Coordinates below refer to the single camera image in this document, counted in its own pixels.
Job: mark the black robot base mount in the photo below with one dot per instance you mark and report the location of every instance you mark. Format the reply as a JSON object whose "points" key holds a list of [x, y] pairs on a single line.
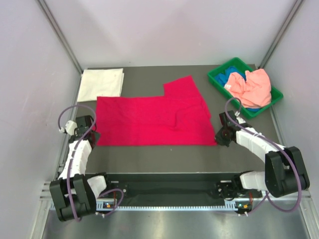
{"points": [[179, 189]]}

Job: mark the blue t-shirt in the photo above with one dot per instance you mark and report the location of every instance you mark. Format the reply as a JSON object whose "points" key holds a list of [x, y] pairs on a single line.
{"points": [[222, 79]]}

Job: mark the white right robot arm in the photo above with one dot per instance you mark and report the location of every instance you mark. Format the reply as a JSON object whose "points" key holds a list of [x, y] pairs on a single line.
{"points": [[284, 166]]}

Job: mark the red t-shirt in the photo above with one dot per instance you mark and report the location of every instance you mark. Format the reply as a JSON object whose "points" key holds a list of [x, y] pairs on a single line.
{"points": [[179, 117]]}

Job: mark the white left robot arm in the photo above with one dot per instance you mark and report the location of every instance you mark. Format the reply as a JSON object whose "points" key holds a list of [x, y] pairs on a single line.
{"points": [[74, 193]]}

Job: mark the aluminium frame rail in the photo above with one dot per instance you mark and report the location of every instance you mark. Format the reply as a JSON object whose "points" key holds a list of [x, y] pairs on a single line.
{"points": [[45, 192]]}

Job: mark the folded white t-shirt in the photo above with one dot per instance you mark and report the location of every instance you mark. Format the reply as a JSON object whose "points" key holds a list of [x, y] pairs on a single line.
{"points": [[100, 83]]}

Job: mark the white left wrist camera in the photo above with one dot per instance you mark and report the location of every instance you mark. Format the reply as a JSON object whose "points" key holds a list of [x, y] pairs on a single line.
{"points": [[69, 128]]}

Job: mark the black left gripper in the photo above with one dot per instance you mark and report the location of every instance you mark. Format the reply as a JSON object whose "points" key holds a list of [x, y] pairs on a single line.
{"points": [[97, 136]]}

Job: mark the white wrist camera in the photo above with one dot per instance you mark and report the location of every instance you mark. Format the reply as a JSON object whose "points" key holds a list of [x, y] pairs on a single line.
{"points": [[239, 118], [69, 128]]}

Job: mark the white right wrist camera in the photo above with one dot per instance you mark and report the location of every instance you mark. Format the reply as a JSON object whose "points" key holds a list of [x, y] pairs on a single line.
{"points": [[239, 118]]}

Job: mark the salmon pink t-shirt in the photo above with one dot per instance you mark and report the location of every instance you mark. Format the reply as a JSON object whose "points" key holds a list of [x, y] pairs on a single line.
{"points": [[254, 92]]}

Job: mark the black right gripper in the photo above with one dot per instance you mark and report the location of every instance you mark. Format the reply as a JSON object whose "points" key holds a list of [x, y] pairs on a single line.
{"points": [[220, 140]]}

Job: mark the green plastic bin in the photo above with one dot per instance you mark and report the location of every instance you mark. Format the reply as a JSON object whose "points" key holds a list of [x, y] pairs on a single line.
{"points": [[242, 67]]}

